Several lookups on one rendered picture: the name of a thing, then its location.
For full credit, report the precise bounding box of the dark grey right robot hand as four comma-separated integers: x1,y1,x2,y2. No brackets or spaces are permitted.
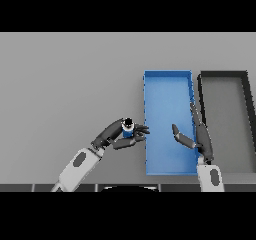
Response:
171,101,214,165

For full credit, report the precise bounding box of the blue bin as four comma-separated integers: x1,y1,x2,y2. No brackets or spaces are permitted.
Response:
143,69,200,177

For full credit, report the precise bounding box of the dark grey bin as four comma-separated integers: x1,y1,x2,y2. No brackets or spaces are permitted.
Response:
197,70,256,174

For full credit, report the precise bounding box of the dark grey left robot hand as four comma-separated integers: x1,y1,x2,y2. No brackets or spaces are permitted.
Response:
90,117,151,151

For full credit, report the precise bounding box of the blue pipe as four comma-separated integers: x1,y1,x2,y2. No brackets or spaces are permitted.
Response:
121,117,136,139

